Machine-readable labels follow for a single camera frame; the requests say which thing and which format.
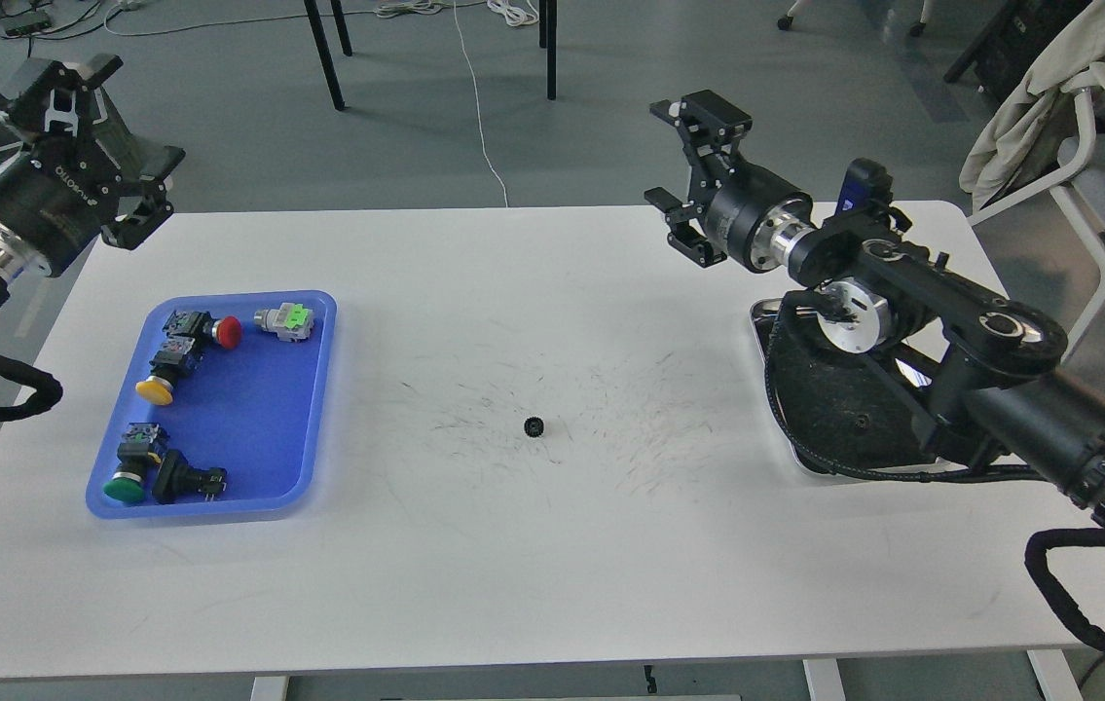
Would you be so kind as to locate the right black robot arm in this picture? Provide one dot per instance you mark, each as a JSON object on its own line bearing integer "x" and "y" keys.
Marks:
{"x": 881, "y": 364}

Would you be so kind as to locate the beige cloth on chair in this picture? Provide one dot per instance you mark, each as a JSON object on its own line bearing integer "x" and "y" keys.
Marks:
{"x": 1011, "y": 133}

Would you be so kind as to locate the black table leg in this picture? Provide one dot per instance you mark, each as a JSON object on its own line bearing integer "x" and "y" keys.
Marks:
{"x": 548, "y": 12}
{"x": 323, "y": 51}

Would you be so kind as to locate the yellow push button switch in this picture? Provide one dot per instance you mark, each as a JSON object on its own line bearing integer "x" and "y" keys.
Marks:
{"x": 176, "y": 359}

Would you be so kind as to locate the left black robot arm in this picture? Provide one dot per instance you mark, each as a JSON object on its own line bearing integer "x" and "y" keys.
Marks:
{"x": 25, "y": 391}

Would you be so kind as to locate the steel tray with black mat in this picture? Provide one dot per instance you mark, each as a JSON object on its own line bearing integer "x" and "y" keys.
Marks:
{"x": 814, "y": 392}

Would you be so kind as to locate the white office chair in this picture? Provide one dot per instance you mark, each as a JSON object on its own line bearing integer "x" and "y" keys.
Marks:
{"x": 1077, "y": 184}

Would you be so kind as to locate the green push button switch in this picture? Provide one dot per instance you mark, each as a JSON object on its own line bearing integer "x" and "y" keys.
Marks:
{"x": 141, "y": 453}

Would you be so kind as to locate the blue plastic tray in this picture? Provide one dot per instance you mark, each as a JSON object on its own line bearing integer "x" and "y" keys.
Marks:
{"x": 255, "y": 410}

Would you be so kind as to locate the green and grey switch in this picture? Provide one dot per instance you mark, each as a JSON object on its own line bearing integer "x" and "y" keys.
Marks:
{"x": 289, "y": 323}

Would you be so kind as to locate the red push button switch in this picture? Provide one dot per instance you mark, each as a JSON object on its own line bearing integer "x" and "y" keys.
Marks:
{"x": 224, "y": 331}

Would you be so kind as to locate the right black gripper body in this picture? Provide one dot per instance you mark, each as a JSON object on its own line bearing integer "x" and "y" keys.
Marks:
{"x": 736, "y": 217}

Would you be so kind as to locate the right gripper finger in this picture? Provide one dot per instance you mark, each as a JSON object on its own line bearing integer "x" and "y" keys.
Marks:
{"x": 711, "y": 130}
{"x": 682, "y": 236}

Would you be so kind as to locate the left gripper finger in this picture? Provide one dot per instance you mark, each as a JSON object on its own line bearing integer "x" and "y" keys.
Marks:
{"x": 48, "y": 98}
{"x": 149, "y": 187}

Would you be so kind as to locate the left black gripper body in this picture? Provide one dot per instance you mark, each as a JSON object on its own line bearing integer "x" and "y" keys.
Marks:
{"x": 52, "y": 206}

